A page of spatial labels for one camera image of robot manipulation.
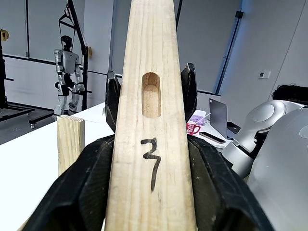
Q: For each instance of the flat black device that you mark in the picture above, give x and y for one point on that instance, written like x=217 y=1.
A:
x=211 y=137

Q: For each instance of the wooden leg with slot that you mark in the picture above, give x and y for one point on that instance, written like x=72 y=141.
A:
x=134 y=168

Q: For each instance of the black wheeled frame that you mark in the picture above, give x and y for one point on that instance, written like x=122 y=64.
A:
x=3 y=96

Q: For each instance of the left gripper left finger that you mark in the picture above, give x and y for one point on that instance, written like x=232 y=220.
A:
x=89 y=183

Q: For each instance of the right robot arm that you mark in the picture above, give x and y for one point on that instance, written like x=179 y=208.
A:
x=276 y=163

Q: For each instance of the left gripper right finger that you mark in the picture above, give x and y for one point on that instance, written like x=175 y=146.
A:
x=216 y=187

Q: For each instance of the grey laptop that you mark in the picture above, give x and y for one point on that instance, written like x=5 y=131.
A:
x=218 y=118

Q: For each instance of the purple and white box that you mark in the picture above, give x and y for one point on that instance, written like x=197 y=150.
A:
x=199 y=118

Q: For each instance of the red mug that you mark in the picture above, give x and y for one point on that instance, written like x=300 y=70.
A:
x=192 y=128

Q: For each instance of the white wall thermostat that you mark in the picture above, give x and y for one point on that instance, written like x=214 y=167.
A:
x=265 y=74

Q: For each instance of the wooden bar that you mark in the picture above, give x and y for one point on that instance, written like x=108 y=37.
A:
x=70 y=142

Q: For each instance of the person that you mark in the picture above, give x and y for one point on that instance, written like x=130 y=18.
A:
x=288 y=92

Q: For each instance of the black gantry rack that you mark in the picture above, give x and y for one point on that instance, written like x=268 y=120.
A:
x=84 y=60

